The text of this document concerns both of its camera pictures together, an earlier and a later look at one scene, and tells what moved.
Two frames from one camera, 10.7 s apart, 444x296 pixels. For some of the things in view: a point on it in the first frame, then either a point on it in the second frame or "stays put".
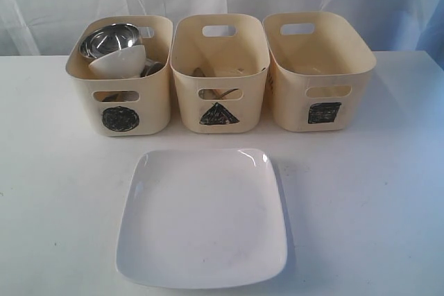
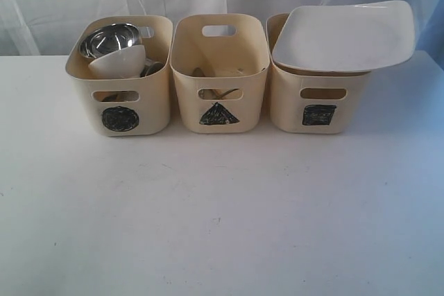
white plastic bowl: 127,63 stays put
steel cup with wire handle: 152,68 stays put
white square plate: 202,218 → 346,37
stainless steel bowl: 109,38 stays put
